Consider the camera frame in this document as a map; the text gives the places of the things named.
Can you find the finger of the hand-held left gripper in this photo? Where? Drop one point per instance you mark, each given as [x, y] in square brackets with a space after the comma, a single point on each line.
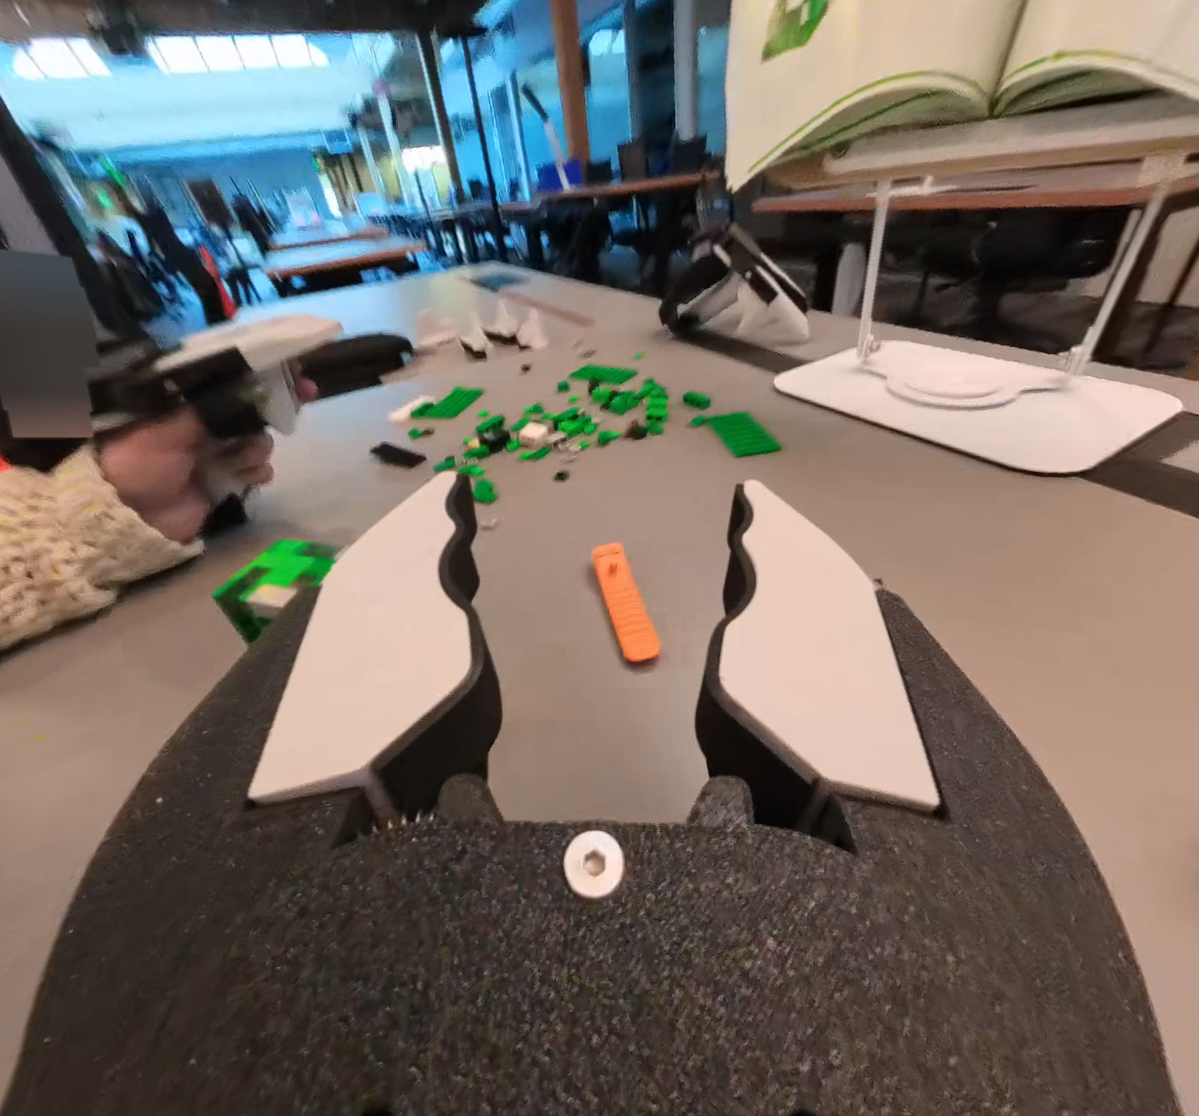
[262, 337]

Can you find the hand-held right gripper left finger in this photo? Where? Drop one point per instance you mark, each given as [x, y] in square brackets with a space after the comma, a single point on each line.
[374, 649]

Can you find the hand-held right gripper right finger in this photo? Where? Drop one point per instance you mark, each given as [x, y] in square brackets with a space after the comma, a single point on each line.
[815, 658]

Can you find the green lego model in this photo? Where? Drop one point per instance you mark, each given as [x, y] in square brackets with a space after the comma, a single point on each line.
[276, 573]

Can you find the pile of lego pieces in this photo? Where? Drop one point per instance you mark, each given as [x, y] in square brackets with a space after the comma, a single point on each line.
[570, 424]

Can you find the person's left forearm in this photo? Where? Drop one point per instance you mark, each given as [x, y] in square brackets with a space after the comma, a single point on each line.
[56, 544]

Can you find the white lego slope piece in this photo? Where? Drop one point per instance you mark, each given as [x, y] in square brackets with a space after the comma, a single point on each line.
[502, 323]
[533, 331]
[437, 331]
[474, 339]

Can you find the black lego plate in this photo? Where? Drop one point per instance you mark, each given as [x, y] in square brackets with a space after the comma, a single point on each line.
[398, 454]

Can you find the medium green lego plate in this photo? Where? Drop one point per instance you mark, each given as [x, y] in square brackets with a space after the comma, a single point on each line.
[450, 404]

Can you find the large green lego plate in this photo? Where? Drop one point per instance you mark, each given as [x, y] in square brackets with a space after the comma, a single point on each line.
[744, 435]

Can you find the person's left hand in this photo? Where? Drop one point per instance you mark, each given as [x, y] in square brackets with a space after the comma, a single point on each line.
[154, 470]

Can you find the black pouch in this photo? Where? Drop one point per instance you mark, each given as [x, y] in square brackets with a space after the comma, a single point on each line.
[361, 362]

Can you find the background wooden table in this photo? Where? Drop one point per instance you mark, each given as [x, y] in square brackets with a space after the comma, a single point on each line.
[347, 256]
[636, 186]
[1030, 195]

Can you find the orange brick separator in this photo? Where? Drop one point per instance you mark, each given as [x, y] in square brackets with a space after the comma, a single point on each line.
[626, 606]

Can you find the blue card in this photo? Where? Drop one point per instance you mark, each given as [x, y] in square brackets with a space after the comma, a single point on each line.
[495, 278]

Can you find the wooden stick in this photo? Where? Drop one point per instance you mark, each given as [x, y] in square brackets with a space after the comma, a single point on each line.
[552, 309]

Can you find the white book stand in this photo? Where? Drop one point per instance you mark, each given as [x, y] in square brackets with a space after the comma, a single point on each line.
[974, 404]

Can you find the black and white device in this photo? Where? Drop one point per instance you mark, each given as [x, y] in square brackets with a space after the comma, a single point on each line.
[740, 301]

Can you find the wooden column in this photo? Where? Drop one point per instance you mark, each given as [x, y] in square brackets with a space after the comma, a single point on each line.
[567, 39]

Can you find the open instruction booklet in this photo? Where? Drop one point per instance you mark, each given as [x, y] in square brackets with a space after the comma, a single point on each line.
[889, 30]

